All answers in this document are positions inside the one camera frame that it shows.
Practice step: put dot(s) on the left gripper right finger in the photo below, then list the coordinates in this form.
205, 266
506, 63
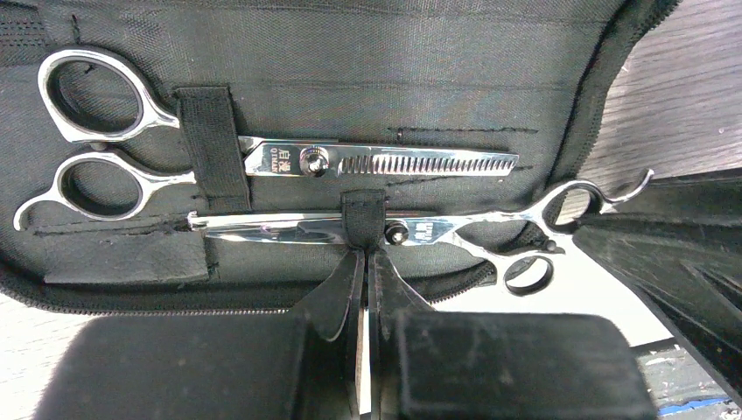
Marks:
428, 364

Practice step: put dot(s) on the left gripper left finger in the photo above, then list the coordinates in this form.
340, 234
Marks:
300, 364

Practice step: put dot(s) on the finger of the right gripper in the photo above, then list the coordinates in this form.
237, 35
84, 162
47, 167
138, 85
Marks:
689, 277
702, 199

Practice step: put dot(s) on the silver cutting scissors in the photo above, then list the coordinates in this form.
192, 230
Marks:
521, 272

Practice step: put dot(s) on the black zipper tool case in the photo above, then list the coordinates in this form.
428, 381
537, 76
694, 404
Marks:
530, 77

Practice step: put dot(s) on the silver thinning scissors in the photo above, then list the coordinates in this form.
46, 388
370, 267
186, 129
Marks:
406, 162

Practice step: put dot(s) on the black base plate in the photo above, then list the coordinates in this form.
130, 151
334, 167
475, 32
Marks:
679, 386

